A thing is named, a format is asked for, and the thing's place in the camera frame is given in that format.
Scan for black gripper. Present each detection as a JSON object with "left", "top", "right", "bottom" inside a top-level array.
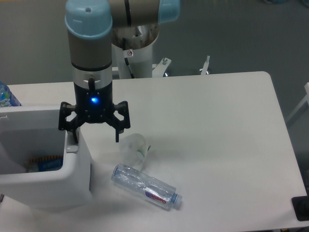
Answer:
[{"left": 58, "top": 82, "right": 131, "bottom": 143}]

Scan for white push-button trash can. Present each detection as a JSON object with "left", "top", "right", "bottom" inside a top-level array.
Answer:
[{"left": 0, "top": 105, "right": 93, "bottom": 208}]

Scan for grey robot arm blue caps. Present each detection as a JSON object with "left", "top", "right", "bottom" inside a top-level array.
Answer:
[{"left": 58, "top": 0, "right": 180, "bottom": 143}]

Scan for trash inside can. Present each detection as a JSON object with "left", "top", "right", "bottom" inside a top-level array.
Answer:
[{"left": 25, "top": 156, "right": 63, "bottom": 173}]

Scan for crumpled clear plastic bag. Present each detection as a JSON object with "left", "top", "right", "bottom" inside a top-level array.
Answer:
[{"left": 119, "top": 133, "right": 151, "bottom": 171}]

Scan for blue labelled bottle at edge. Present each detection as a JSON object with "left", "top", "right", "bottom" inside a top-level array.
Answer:
[{"left": 0, "top": 82, "right": 22, "bottom": 107}]

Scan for clear empty plastic bottle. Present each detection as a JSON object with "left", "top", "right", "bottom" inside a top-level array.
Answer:
[{"left": 111, "top": 164, "right": 183, "bottom": 211}]

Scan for white furniture leg right edge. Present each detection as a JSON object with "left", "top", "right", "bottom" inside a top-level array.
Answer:
[{"left": 286, "top": 83, "right": 309, "bottom": 127}]

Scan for black device at table corner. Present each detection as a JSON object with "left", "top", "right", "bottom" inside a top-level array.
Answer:
[{"left": 292, "top": 196, "right": 309, "bottom": 221}]

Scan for black cable on pedestal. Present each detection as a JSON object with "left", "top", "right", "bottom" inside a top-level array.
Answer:
[{"left": 122, "top": 38, "right": 135, "bottom": 79}]

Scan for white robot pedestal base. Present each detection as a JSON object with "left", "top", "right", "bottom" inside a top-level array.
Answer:
[{"left": 111, "top": 14, "right": 211, "bottom": 80}]

